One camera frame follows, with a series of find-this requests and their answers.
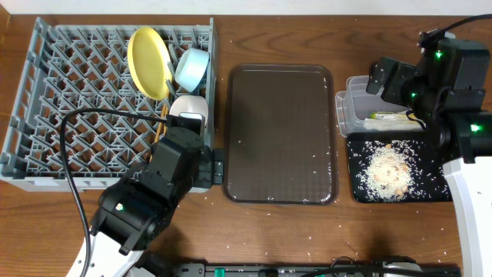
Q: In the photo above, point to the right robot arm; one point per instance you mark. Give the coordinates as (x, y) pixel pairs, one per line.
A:
(445, 90)

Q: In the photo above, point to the black waste tray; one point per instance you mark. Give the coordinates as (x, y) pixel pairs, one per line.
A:
(399, 169)

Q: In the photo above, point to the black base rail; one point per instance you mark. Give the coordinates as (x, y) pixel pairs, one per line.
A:
(201, 270)

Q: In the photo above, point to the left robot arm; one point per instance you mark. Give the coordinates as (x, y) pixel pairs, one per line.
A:
(140, 205)

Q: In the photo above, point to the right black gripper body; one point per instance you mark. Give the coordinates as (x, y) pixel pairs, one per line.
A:
(403, 88)

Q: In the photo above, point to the light blue bowl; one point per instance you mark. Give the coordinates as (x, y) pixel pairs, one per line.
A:
(191, 68)

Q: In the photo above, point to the rice and food scraps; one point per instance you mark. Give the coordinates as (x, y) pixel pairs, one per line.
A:
(388, 173)

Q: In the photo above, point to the green snack wrapper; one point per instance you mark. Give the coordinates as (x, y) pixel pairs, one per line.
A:
(389, 115)

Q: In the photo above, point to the dark brown serving tray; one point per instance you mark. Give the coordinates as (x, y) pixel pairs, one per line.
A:
(281, 135)

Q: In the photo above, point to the yellow plate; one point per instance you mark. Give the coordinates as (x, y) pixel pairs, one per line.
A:
(148, 60)

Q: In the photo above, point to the white pink-rimmed bowl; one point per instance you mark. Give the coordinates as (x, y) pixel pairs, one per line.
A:
(190, 104)

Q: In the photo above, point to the grey plastic dish rack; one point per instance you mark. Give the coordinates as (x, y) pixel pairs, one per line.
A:
(77, 111)

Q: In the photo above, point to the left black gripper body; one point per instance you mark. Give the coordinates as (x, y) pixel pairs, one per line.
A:
(211, 167)

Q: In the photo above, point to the clear plastic bin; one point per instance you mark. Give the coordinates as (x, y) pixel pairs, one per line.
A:
(354, 105)

